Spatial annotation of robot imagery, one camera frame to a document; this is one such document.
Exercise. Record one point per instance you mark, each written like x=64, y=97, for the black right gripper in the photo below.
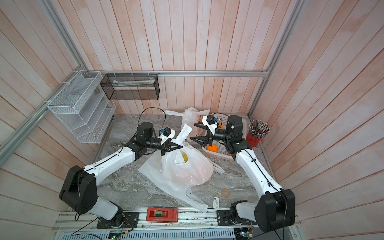
x=203, y=141

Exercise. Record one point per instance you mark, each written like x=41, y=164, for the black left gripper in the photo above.
x=167, y=147

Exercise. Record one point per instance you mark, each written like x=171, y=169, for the white printed plastic bag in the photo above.
x=189, y=117

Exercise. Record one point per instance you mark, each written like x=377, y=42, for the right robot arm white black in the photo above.
x=276, y=206

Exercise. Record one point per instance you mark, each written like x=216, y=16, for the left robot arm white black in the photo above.
x=79, y=190

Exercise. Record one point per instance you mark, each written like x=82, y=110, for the orange mandarin left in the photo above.
x=212, y=148

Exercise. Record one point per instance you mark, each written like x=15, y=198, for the white plastic perforated basket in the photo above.
x=222, y=121

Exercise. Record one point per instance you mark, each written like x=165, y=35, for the red metal pencil bucket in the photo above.
x=253, y=141

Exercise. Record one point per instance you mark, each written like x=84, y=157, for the red tape dispenser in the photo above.
x=162, y=215

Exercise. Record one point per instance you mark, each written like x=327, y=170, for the small white card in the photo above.
x=216, y=203

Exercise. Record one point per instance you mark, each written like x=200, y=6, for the black wire mesh basket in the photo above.
x=127, y=87

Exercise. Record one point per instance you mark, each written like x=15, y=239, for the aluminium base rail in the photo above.
x=191, y=225

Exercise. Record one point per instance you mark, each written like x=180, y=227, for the white wire mesh shelf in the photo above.
x=85, y=112

